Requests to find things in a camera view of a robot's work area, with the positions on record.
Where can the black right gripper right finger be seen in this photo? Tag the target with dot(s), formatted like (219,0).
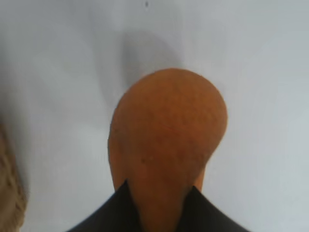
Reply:
(205,217)

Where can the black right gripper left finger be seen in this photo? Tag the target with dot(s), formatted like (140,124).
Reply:
(113,215)

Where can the orange fruit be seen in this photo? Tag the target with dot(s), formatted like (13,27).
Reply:
(166,130)

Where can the brown woven wicker basket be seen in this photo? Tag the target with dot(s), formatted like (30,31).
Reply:
(9,183)

